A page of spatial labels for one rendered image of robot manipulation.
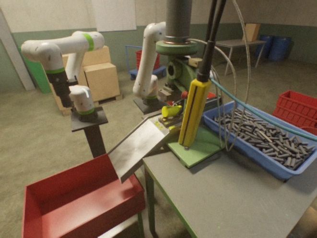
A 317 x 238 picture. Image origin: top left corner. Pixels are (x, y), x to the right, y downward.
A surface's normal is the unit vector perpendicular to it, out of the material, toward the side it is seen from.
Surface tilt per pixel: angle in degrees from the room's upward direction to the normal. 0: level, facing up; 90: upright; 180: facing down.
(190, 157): 0
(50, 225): 0
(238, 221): 0
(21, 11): 90
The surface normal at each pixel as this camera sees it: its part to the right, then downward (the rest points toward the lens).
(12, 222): 0.00, -0.83
